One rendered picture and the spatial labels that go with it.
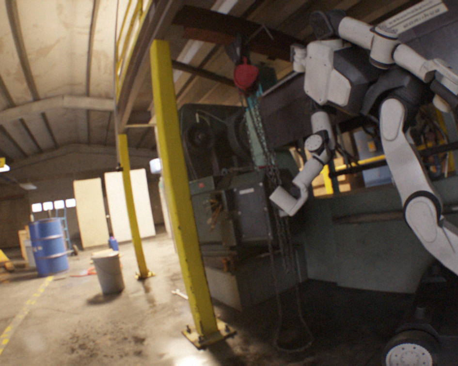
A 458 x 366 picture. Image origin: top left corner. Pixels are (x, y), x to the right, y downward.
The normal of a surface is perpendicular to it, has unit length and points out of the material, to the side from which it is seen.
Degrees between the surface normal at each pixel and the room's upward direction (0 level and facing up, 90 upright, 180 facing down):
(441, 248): 113
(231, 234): 90
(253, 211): 90
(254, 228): 90
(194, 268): 90
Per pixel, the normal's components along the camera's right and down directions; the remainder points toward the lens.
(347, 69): -0.62, 0.01
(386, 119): -0.80, 0.11
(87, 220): 0.51, -0.15
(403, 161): -0.57, 0.46
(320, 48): -0.73, -0.14
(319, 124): -0.64, -0.47
